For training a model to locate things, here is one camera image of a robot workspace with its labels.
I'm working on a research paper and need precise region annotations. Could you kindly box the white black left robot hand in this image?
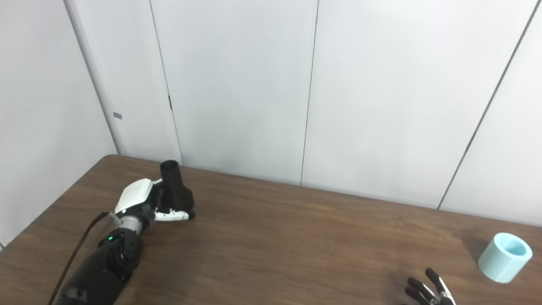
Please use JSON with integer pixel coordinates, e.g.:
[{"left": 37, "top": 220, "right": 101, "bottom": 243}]
[{"left": 114, "top": 178, "right": 196, "bottom": 231}]

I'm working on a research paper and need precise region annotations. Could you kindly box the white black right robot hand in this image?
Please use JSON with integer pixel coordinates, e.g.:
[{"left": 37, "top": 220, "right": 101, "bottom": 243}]
[{"left": 404, "top": 268, "right": 457, "bottom": 305}]

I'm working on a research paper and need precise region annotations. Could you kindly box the black funnel-shaped nozzle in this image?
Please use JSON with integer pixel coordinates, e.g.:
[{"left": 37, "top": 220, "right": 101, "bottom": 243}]
[{"left": 160, "top": 160, "right": 195, "bottom": 212}]

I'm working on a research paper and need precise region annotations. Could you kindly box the light-blue short hose cylinder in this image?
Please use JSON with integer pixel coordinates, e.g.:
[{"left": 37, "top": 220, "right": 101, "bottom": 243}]
[{"left": 478, "top": 233, "right": 533, "bottom": 283}]

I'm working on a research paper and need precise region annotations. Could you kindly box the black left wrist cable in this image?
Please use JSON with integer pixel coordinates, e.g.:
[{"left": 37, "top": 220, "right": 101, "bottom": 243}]
[{"left": 49, "top": 212, "right": 111, "bottom": 305}]

